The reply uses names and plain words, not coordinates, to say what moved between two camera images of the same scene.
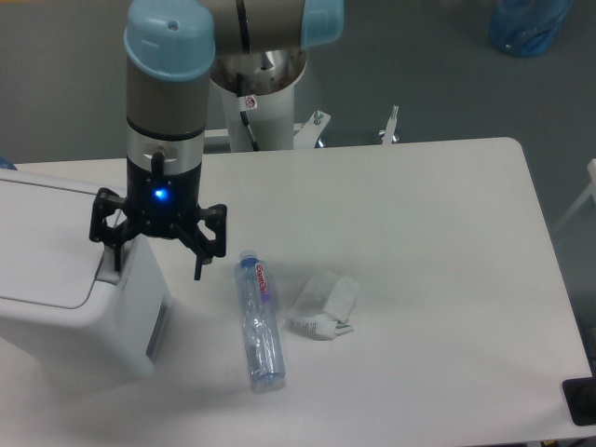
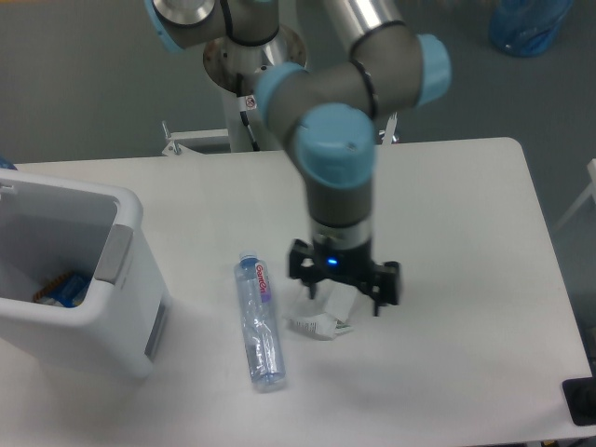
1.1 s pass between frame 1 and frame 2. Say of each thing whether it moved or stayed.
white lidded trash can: moved
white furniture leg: stayed
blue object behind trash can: stayed
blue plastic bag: stayed
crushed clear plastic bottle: stayed
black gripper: moved
